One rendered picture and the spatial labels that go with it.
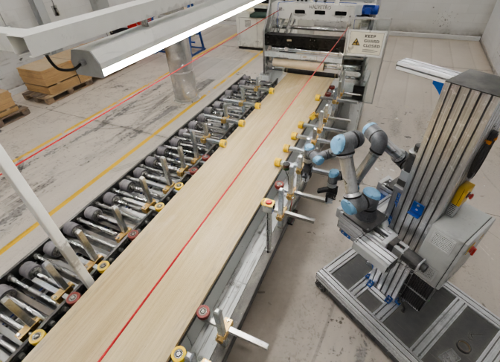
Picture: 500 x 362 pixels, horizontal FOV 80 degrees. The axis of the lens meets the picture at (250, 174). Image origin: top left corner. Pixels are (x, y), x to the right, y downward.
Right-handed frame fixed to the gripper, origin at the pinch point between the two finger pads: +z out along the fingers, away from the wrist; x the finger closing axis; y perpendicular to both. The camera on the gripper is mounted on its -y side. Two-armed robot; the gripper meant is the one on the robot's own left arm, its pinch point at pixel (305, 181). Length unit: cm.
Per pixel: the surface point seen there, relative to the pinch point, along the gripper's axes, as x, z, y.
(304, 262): -9, 99, -8
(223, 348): 10, 29, -134
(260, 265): 11, 29, -72
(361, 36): 0, -55, 246
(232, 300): 21, 37, -101
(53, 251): 157, 16, -129
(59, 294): 119, 12, -153
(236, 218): 40, 9, -53
